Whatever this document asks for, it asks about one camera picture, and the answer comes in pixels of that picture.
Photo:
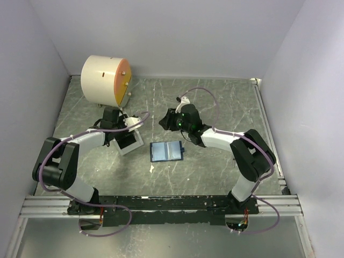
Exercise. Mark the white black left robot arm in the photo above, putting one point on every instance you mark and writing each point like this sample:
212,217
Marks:
56,166

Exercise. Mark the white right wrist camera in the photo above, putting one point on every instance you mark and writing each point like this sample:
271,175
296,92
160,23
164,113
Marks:
184,101

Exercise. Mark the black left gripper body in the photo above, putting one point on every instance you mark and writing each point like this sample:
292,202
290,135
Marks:
121,124

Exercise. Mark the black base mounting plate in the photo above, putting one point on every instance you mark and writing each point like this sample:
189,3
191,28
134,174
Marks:
154,210

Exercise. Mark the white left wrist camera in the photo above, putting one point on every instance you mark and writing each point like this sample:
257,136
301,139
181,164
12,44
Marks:
132,123

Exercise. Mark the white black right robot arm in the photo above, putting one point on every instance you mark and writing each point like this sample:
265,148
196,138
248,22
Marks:
252,155

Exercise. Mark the blue leather card holder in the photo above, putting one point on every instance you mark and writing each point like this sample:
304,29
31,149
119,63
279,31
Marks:
166,151

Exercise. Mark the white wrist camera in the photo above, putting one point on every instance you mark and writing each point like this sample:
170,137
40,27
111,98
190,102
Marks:
184,101
132,123

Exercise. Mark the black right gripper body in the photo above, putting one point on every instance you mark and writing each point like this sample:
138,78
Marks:
181,125

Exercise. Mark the white round mini drawer cabinet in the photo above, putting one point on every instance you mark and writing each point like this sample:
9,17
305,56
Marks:
106,80

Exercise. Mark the aluminium extrusion rail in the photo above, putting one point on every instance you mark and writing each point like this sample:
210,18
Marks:
63,207

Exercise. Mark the white plastic card tray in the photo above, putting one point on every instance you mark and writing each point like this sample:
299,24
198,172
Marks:
139,142

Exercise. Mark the black card in tray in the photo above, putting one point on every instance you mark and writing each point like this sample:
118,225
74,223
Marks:
126,141

